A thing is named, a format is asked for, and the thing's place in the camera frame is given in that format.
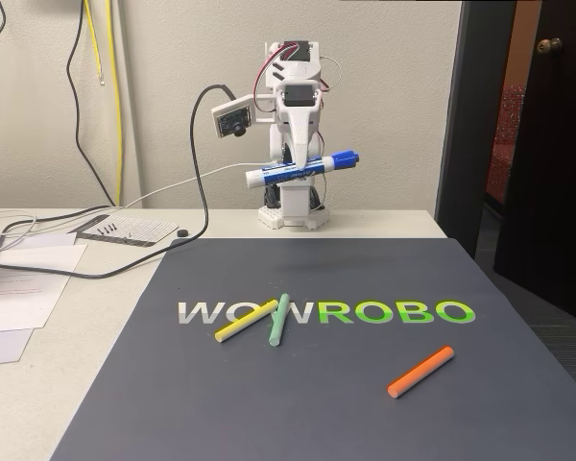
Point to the blue dry erase marker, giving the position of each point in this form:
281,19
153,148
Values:
326,164

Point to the small black round cap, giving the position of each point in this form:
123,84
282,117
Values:
183,233

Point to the ruled screw card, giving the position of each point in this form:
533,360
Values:
139,228

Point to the green chalk stick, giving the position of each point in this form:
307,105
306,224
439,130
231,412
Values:
277,326

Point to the yellow chalk stick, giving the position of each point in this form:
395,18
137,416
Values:
240,324

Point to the dark wooden door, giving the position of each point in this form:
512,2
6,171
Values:
557,168

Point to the brass door knob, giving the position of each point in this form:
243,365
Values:
549,45

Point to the orange chalk stick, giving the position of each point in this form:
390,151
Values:
420,372

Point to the grey mat with logo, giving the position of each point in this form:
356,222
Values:
269,408

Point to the white blank paper sheet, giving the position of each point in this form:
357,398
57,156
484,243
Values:
5,346
43,240

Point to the white printed paper sheet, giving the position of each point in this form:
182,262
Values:
24,298

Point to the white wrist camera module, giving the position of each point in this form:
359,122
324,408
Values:
230,117

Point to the dark grey door frame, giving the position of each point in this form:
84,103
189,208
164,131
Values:
465,144

